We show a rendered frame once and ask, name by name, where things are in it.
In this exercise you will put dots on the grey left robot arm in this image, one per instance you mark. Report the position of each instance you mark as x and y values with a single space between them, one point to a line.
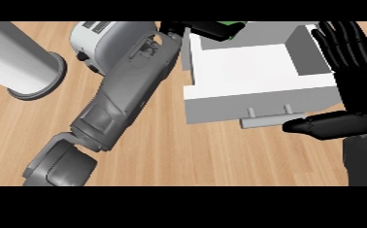
124 89

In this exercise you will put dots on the green cup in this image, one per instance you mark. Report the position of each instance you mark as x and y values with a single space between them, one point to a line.
237 23

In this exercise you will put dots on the pale grey cylindrical container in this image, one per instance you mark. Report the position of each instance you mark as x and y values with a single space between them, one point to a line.
24 63

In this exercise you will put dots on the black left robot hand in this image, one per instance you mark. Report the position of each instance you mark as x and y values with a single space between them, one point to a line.
206 27

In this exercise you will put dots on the white toaster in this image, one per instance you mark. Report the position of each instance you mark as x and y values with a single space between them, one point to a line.
102 42

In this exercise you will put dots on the white drawer front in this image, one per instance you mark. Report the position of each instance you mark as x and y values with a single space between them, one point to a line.
229 107

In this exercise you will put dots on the white open drawer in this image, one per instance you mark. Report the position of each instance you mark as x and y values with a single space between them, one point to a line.
249 65

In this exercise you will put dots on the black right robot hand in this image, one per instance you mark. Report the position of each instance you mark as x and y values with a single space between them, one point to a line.
351 89

